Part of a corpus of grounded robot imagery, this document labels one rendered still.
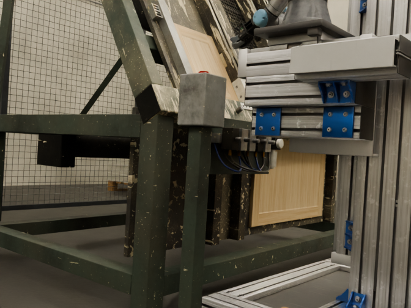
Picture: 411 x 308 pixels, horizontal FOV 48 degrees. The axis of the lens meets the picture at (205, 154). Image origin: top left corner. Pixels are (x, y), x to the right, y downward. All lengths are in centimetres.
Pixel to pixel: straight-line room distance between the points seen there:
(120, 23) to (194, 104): 53
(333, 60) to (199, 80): 56
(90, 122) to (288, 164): 139
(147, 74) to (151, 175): 38
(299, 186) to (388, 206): 170
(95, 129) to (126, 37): 40
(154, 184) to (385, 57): 94
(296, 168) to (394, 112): 167
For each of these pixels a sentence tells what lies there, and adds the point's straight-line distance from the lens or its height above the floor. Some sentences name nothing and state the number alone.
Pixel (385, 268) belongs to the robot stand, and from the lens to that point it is 147.
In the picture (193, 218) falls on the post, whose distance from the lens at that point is 162.
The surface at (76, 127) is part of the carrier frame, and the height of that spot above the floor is 73.
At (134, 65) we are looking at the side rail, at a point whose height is 98.
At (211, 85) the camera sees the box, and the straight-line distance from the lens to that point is 159.
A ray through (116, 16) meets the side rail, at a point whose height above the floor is 118.
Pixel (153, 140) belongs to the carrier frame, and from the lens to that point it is 171.
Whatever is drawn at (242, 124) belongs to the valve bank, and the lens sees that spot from 207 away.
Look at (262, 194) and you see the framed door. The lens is 271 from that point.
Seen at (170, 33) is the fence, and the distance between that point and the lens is 208.
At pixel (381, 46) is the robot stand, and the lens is 115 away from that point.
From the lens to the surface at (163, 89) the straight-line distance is 177.
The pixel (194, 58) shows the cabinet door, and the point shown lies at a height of 108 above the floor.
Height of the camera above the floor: 67
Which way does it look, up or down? 1 degrees down
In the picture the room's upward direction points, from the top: 3 degrees clockwise
